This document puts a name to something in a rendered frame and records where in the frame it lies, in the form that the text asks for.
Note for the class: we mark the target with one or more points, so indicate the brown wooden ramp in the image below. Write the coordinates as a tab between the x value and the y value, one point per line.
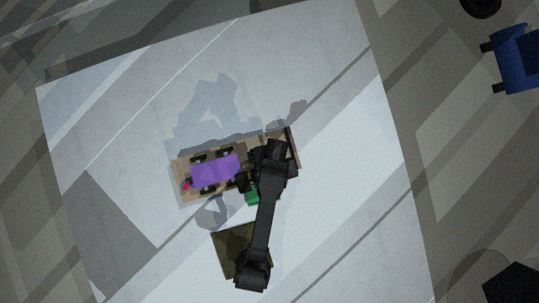
181	165

